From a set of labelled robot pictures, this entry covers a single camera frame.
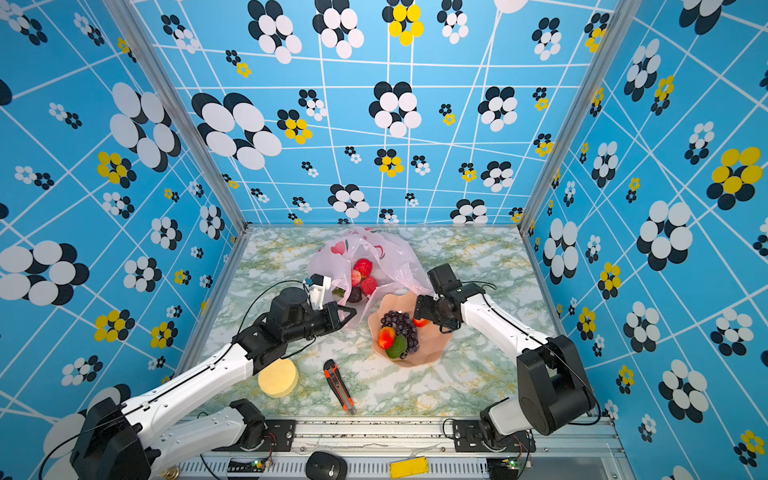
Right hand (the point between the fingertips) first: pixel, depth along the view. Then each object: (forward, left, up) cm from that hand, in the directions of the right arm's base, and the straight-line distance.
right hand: (428, 315), depth 88 cm
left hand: (-6, +19, +13) cm, 23 cm away
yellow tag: (-37, +6, -6) cm, 38 cm away
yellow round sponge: (-18, +41, -3) cm, 45 cm away
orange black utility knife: (-19, +25, -5) cm, 32 cm away
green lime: (-10, +9, 0) cm, 13 cm away
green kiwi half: (-3, +24, +18) cm, 30 cm away
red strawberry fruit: (+19, +21, +1) cm, 28 cm away
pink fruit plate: (-6, -1, -5) cm, 8 cm away
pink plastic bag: (+7, +10, +15) cm, 19 cm away
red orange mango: (-7, +12, 0) cm, 14 cm away
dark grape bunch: (-3, +7, -2) cm, 8 cm away
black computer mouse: (-37, +25, -4) cm, 45 cm away
